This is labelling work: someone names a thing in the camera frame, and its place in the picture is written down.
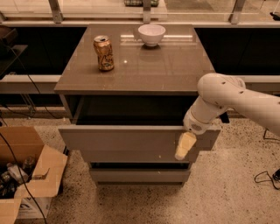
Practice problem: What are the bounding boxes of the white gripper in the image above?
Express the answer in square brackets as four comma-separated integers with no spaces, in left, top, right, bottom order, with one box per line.
[175,96,228,160]

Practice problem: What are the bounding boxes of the grey top drawer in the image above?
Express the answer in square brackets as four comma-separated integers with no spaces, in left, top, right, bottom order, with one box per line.
[58,95,221,164]

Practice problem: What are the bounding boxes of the grey drawer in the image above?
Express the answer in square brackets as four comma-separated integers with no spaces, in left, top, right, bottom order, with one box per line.
[89,170,190,183]
[82,150,200,164]
[58,95,221,164]

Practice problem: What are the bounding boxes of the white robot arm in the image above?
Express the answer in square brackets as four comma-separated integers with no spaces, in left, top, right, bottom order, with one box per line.
[175,73,280,160]

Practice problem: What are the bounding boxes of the grey drawer cabinet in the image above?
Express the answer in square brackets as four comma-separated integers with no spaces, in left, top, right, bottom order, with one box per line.
[55,24,220,171]

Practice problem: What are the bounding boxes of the grey middle drawer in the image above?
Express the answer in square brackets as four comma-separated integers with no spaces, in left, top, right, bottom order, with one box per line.
[82,150,200,164]

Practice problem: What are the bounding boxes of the grey bottom drawer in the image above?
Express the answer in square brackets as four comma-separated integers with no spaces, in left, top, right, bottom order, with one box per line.
[89,170,190,183]

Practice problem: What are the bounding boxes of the open cardboard box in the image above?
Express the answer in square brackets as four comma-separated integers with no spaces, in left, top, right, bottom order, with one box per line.
[0,127,67,224]

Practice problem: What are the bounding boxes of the white bowl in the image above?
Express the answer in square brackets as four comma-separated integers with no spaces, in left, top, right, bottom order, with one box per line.
[138,24,165,46]

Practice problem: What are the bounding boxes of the black bar on floor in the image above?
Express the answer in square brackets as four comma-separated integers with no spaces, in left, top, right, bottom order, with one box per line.
[58,146,69,195]

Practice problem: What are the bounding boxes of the crushed gold soda can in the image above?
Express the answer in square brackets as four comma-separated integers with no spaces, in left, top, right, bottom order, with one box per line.
[94,35,114,71]

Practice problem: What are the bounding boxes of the metal window railing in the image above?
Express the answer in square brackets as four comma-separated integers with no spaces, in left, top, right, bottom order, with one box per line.
[0,0,280,27]

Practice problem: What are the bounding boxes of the trash in cardboard box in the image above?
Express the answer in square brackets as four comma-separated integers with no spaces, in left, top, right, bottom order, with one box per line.
[0,157,36,199]

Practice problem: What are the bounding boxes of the black cable right floor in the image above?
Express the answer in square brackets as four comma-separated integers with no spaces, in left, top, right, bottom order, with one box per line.
[253,128,280,191]

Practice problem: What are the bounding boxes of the black cable left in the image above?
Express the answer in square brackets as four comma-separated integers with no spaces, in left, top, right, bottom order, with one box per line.
[0,47,64,224]

